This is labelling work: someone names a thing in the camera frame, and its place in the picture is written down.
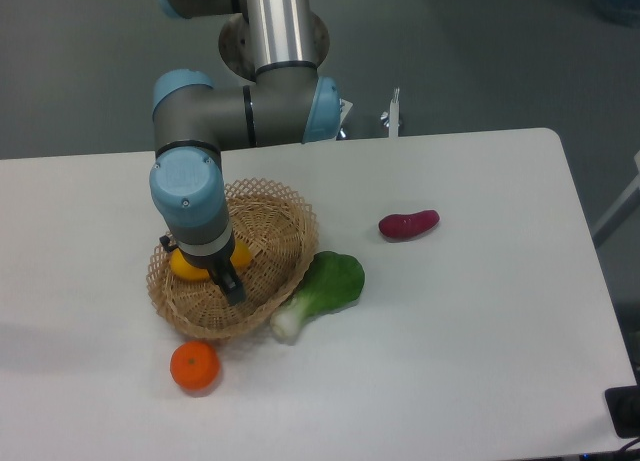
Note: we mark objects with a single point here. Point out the white metal base frame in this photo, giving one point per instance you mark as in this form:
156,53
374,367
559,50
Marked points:
345,109

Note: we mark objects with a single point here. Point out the black device at edge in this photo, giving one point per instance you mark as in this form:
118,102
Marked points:
623,407

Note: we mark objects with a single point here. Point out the white bracket with bolt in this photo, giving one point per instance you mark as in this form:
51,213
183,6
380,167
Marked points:
390,119

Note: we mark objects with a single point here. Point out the purple sweet potato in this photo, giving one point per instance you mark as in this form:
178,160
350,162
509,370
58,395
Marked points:
400,227

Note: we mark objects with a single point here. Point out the woven wicker basket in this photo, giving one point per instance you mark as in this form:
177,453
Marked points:
280,230

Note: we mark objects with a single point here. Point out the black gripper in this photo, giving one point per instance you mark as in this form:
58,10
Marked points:
217,264

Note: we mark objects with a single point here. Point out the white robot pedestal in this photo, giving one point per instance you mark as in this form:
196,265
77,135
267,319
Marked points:
234,45

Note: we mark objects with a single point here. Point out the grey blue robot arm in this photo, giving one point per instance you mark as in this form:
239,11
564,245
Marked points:
286,101

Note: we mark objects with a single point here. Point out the white table leg right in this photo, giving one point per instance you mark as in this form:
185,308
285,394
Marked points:
626,203

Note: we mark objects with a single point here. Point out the green bok choy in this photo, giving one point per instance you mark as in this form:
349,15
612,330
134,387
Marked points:
332,282

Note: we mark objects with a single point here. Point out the orange tangerine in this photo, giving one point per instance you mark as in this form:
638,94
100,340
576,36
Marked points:
194,365

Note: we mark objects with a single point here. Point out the yellow mango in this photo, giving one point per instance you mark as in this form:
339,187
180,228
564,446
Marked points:
180,267

